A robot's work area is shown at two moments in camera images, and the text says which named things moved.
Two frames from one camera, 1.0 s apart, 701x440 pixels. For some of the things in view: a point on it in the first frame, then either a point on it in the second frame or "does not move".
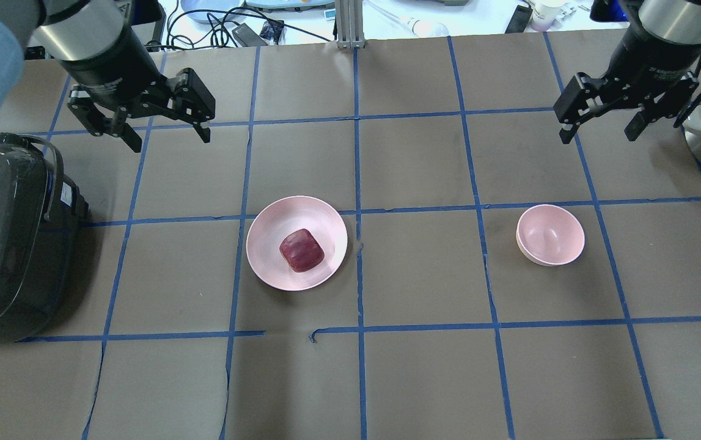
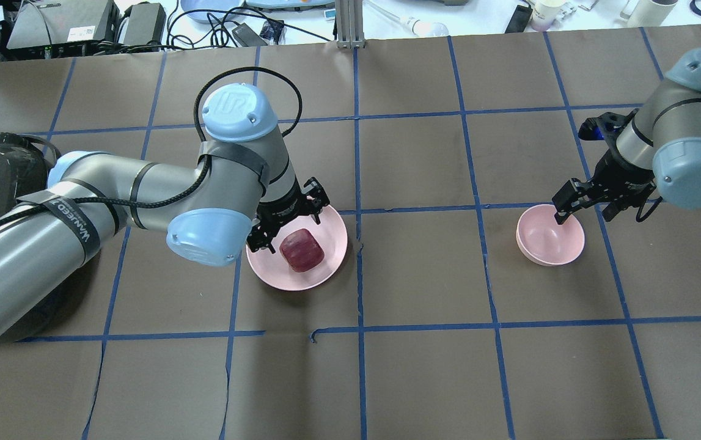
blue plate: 212,5 does not move
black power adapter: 247,36 does not move
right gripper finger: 581,99 to 576,194
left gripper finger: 191,101 to 316,197
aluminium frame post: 349,19 does not move
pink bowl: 549,235 does not move
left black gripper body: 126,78 to 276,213
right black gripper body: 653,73 to 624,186
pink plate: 270,224 does not move
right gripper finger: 671,104 to 613,209
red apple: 302,251 does not move
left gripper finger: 80,102 to 261,237
